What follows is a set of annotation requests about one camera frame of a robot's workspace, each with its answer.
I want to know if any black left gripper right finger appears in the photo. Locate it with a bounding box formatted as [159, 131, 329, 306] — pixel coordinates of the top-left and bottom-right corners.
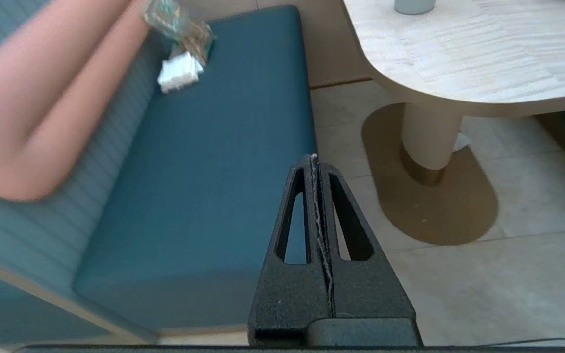
[312, 161, 416, 320]

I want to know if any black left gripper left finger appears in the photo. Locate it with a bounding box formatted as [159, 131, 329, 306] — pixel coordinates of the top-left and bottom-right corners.
[248, 155, 334, 345]

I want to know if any grey-blue plastic cup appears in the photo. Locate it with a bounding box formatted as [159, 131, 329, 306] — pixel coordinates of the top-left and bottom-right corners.
[394, 0, 437, 15]

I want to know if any blue bench with napkins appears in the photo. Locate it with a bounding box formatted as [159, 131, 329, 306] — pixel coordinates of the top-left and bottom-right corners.
[0, 0, 317, 344]

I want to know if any white napkin stack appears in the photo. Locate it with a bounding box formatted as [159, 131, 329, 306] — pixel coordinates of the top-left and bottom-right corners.
[157, 51, 205, 94]

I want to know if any pink bolster beside snack bag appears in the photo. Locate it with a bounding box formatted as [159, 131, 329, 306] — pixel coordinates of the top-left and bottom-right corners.
[0, 0, 153, 202]

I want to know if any table pedestal with brass base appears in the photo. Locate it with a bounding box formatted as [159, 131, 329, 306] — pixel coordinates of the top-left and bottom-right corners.
[361, 102, 499, 246]

